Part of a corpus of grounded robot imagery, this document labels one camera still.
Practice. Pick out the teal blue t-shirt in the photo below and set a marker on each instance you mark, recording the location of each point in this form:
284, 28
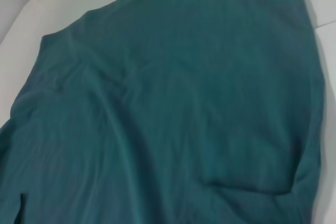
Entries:
168, 103

